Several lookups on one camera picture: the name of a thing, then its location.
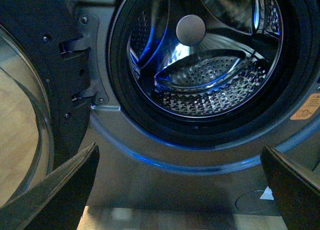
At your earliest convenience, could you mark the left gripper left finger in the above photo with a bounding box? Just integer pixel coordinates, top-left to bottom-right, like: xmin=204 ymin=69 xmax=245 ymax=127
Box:
xmin=0 ymin=142 xmax=100 ymax=230

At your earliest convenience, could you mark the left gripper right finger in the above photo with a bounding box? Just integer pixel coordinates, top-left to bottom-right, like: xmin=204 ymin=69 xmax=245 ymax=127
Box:
xmin=260 ymin=145 xmax=320 ymax=230

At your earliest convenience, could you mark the washing machine glass door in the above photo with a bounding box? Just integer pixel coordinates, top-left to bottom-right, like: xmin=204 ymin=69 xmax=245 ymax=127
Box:
xmin=0 ymin=0 xmax=92 ymax=205

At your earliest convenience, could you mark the grey front-load washing machine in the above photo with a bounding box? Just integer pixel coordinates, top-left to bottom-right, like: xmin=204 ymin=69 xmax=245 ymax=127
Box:
xmin=75 ymin=0 xmax=320 ymax=216

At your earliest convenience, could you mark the white sticker on washer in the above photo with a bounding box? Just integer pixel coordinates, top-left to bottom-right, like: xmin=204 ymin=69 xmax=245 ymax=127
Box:
xmin=259 ymin=186 xmax=274 ymax=201

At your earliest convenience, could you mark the orange warning sticker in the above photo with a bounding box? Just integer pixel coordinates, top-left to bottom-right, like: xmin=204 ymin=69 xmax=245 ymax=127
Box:
xmin=290 ymin=93 xmax=320 ymax=121

